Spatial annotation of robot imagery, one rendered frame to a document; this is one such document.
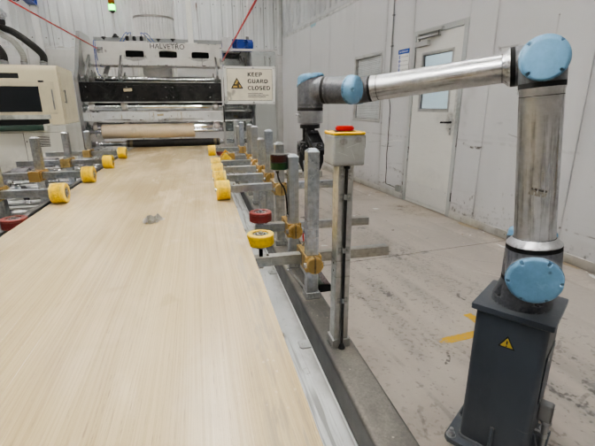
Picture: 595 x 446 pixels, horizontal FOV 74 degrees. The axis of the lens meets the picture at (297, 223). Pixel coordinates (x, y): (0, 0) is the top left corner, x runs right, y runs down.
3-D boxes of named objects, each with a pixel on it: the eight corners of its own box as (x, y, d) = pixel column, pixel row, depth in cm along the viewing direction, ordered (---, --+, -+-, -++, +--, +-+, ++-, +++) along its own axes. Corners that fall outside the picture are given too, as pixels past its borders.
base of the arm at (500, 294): (499, 284, 155) (503, 260, 152) (556, 299, 143) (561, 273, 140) (483, 302, 141) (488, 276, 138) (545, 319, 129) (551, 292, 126)
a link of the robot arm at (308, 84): (319, 71, 130) (291, 73, 134) (318, 111, 134) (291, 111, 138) (329, 73, 138) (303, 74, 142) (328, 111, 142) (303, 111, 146)
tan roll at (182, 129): (250, 134, 392) (249, 122, 389) (251, 135, 381) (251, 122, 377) (92, 138, 361) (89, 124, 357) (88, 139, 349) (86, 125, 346)
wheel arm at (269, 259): (383, 254, 133) (384, 242, 132) (388, 257, 130) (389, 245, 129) (254, 265, 123) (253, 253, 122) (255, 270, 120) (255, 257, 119)
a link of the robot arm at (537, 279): (557, 287, 127) (574, 34, 109) (565, 311, 112) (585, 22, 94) (503, 282, 134) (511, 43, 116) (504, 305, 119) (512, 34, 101)
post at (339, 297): (343, 336, 103) (349, 162, 90) (350, 347, 98) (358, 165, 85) (327, 338, 102) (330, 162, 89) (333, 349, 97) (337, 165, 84)
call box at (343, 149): (352, 164, 92) (353, 129, 89) (364, 168, 85) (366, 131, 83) (323, 165, 90) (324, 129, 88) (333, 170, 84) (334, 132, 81)
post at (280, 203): (283, 252, 175) (282, 141, 161) (285, 255, 171) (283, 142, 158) (275, 253, 174) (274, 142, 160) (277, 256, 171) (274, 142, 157)
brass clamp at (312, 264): (312, 257, 131) (312, 242, 129) (325, 273, 118) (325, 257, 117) (294, 258, 130) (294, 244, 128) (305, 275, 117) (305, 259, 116)
